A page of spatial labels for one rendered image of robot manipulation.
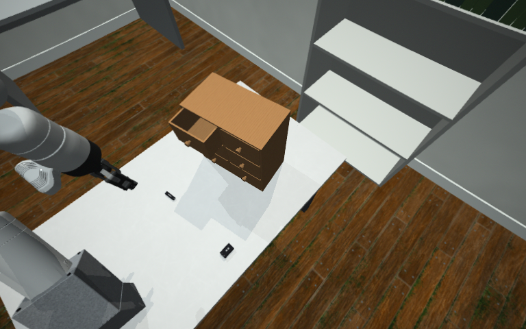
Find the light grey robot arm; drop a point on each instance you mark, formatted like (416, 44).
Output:
(28, 264)

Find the black 9v battery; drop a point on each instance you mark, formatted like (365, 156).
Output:
(226, 250)

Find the brown wooden chest of drawers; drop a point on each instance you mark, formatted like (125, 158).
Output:
(246, 115)

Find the brown wooden drawer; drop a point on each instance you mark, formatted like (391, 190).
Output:
(246, 176)
(243, 163)
(220, 161)
(221, 152)
(241, 147)
(201, 134)

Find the black aa battery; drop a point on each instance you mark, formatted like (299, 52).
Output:
(169, 195)

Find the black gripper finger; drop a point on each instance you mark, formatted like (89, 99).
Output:
(116, 178)

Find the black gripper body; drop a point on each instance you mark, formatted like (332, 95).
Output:
(92, 164)

